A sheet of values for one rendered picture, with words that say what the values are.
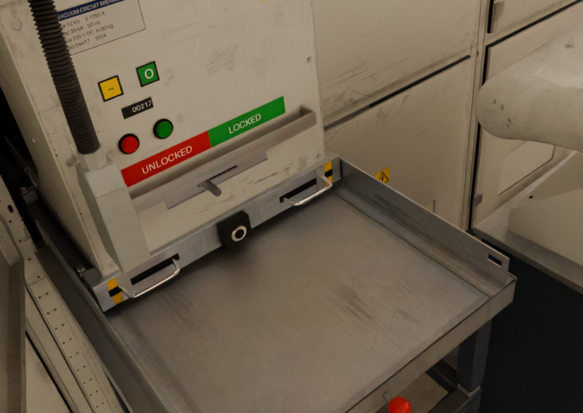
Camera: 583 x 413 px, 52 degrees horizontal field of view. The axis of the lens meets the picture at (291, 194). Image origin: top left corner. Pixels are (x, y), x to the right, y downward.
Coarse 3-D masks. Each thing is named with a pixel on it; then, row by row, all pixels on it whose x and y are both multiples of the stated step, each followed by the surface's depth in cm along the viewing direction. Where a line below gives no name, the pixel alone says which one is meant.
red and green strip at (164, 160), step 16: (256, 112) 105; (272, 112) 108; (224, 128) 103; (240, 128) 105; (192, 144) 100; (208, 144) 102; (144, 160) 96; (160, 160) 97; (176, 160) 99; (128, 176) 95; (144, 176) 97
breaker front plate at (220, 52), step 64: (64, 0) 78; (192, 0) 89; (256, 0) 95; (128, 64) 87; (192, 64) 93; (256, 64) 101; (64, 128) 85; (128, 128) 91; (192, 128) 99; (256, 128) 107; (320, 128) 117; (192, 192) 104; (256, 192) 114
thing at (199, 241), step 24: (312, 168) 119; (336, 168) 123; (264, 192) 115; (288, 192) 118; (312, 192) 122; (264, 216) 116; (192, 240) 108; (216, 240) 111; (144, 264) 103; (168, 264) 107; (96, 288) 99
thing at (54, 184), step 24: (0, 0) 73; (312, 0) 102; (0, 24) 74; (0, 48) 81; (0, 72) 91; (24, 96) 83; (24, 120) 93; (48, 144) 85; (48, 168) 96; (48, 192) 111; (72, 216) 98; (96, 264) 100
